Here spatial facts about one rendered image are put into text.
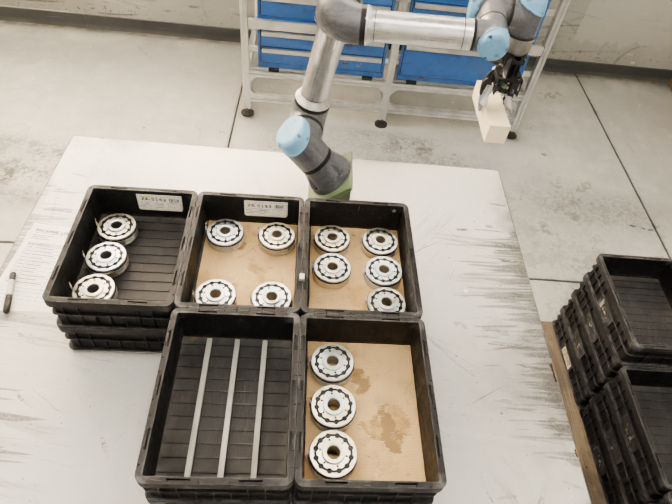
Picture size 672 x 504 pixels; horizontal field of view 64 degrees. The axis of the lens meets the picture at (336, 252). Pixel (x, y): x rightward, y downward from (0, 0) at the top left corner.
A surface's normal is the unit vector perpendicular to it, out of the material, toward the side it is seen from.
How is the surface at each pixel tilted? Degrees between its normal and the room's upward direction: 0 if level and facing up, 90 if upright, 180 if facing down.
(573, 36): 90
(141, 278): 0
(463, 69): 90
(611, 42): 90
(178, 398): 0
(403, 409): 0
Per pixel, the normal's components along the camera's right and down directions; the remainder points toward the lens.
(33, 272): 0.09, -0.66
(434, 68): -0.01, 0.76
